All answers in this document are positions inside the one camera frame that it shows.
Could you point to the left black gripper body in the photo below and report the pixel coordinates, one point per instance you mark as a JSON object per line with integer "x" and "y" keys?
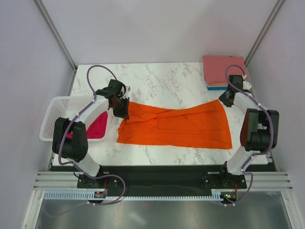
{"x": 120, "y": 109}

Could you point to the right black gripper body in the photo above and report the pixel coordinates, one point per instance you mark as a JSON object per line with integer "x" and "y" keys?
{"x": 222, "y": 98}

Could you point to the orange t-shirt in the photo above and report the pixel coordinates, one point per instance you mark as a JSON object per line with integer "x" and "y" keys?
{"x": 202, "y": 126}

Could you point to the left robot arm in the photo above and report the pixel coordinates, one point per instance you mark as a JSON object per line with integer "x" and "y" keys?
{"x": 76, "y": 151}

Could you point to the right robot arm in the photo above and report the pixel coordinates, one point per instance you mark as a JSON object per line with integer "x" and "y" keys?
{"x": 259, "y": 131}

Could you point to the folded peach t-shirt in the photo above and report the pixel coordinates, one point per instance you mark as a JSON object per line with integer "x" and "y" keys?
{"x": 218, "y": 85}

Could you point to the folded pink t-shirt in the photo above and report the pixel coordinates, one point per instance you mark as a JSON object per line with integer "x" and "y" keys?
{"x": 214, "y": 67}

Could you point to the magenta t-shirt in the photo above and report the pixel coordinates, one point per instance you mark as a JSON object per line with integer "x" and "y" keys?
{"x": 97, "y": 126}

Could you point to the white plastic basket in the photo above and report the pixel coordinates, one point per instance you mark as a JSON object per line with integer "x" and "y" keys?
{"x": 54, "y": 112}

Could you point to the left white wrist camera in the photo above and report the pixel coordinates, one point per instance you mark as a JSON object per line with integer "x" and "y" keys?
{"x": 126, "y": 90}

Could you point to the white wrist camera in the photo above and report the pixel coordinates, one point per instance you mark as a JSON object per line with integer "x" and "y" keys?
{"x": 126, "y": 90}
{"x": 246, "y": 85}

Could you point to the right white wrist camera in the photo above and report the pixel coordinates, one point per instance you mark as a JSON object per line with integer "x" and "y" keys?
{"x": 246, "y": 85}

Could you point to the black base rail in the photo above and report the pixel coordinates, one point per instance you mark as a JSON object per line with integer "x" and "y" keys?
{"x": 183, "y": 180}

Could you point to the right aluminium frame post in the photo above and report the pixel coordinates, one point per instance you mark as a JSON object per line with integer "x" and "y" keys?
{"x": 264, "y": 30}

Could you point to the aluminium frame post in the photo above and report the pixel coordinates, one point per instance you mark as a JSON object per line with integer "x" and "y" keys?
{"x": 264, "y": 30}
{"x": 49, "y": 22}

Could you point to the white slotted cable duct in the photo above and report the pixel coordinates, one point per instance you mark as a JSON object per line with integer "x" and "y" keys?
{"x": 103, "y": 195}

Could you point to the left aluminium frame post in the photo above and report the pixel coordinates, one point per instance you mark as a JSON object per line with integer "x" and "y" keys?
{"x": 49, "y": 22}

